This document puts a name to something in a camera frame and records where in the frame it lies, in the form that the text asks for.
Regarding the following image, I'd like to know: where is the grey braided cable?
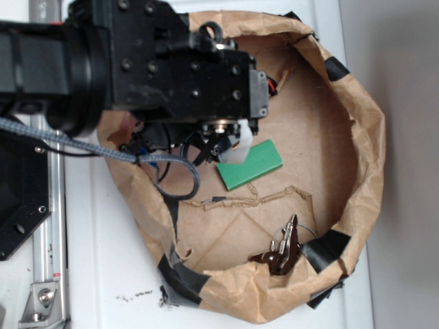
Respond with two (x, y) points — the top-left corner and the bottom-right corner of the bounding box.
(0, 117), (202, 199)

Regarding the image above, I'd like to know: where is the aluminium extrusion rail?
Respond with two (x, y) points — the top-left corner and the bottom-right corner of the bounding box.
(18, 0), (71, 329)

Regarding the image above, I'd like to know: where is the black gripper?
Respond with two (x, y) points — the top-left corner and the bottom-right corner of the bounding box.
(67, 0), (272, 165)

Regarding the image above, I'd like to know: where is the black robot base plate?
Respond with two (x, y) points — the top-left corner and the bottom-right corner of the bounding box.
(1, 131), (50, 261)

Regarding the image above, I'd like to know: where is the bunch of metal keys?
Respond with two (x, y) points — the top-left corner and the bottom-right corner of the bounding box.
(248, 215), (318, 276)

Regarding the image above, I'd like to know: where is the green rectangular block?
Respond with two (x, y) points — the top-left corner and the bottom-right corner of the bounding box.
(217, 140), (283, 191)

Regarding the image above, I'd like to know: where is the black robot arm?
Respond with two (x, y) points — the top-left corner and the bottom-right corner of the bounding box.
(1, 1), (269, 163)

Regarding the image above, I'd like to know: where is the brown paper bag tray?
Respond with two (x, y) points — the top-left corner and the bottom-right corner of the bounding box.
(108, 10), (385, 324)

